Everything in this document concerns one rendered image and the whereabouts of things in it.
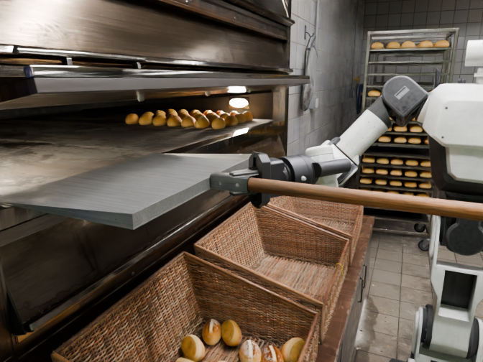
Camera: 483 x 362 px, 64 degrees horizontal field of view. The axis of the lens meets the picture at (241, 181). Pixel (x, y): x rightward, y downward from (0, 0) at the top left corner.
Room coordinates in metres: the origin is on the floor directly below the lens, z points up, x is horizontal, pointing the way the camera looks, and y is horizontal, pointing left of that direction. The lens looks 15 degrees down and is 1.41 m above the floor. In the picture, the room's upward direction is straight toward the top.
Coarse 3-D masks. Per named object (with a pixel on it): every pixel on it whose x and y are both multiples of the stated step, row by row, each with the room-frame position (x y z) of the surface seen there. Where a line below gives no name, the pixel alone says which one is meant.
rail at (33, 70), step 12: (24, 72) 0.62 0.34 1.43; (36, 72) 0.62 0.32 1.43; (48, 72) 0.64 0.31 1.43; (60, 72) 0.66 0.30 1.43; (72, 72) 0.68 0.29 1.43; (84, 72) 0.71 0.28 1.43; (96, 72) 0.74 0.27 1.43; (108, 72) 0.76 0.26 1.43; (120, 72) 0.79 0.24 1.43; (132, 72) 0.83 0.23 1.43; (144, 72) 0.87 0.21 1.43; (156, 72) 0.91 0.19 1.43; (168, 72) 0.95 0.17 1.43; (180, 72) 1.00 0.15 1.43; (192, 72) 1.05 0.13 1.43; (204, 72) 1.12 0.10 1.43; (216, 72) 1.19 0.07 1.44
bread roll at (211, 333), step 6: (210, 324) 1.09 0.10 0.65; (216, 324) 1.09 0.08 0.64; (204, 330) 1.08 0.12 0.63; (210, 330) 1.06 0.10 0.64; (216, 330) 1.07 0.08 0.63; (204, 336) 1.06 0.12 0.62; (210, 336) 1.05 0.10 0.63; (216, 336) 1.06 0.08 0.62; (210, 342) 1.04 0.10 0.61; (216, 342) 1.05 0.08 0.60
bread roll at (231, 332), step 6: (222, 324) 1.10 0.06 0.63; (228, 324) 1.09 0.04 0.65; (234, 324) 1.08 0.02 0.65; (222, 330) 1.08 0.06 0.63; (228, 330) 1.06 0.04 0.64; (234, 330) 1.05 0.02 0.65; (240, 330) 1.07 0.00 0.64; (222, 336) 1.06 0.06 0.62; (228, 336) 1.04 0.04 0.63; (234, 336) 1.03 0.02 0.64; (240, 336) 1.05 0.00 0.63; (228, 342) 1.03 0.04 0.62; (234, 342) 1.02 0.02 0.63; (240, 342) 1.04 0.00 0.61
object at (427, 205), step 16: (272, 192) 0.76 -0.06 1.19; (288, 192) 0.75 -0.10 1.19; (304, 192) 0.73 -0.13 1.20; (320, 192) 0.72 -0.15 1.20; (336, 192) 0.71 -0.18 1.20; (352, 192) 0.70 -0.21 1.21; (368, 192) 0.69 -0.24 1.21; (384, 192) 0.69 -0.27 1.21; (384, 208) 0.68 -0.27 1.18; (400, 208) 0.66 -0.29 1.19; (416, 208) 0.65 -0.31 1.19; (432, 208) 0.64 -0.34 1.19; (448, 208) 0.63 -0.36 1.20; (464, 208) 0.62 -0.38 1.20; (480, 208) 0.61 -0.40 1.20
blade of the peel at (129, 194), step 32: (128, 160) 1.11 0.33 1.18; (160, 160) 1.11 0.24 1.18; (192, 160) 1.11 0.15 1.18; (224, 160) 1.11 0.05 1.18; (32, 192) 0.78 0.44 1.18; (64, 192) 0.78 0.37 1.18; (96, 192) 0.78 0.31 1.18; (128, 192) 0.78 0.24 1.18; (160, 192) 0.78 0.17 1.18; (192, 192) 0.75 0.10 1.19; (128, 224) 0.59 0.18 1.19
